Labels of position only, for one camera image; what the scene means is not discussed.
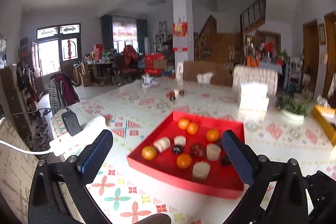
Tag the small dark snacks cluster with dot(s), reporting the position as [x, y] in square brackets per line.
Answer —
[174, 94]

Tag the white power strip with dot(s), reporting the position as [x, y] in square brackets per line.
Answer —
[67, 143]

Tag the green spinach leaves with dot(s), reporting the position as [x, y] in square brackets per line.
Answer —
[294, 105]

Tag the red tray box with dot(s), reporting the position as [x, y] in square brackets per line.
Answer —
[175, 165]

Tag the white tissue box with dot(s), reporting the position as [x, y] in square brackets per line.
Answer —
[253, 96]

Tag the beige rice cake puff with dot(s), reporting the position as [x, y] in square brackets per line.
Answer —
[201, 170]

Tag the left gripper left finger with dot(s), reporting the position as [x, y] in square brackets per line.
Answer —
[46, 201]

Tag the brown wooden chair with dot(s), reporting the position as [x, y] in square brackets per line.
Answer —
[203, 72]

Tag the yellow-orange tangerine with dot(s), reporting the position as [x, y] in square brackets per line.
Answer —
[213, 135]

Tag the red wall calendar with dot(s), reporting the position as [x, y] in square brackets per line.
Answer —
[180, 37]

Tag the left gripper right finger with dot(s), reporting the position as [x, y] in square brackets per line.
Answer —
[276, 190]

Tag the large red jujube date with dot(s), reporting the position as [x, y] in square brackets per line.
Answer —
[198, 150]

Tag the black power adapter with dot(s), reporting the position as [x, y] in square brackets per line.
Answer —
[71, 122]

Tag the patterned dining chair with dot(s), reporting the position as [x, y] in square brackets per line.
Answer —
[244, 74]

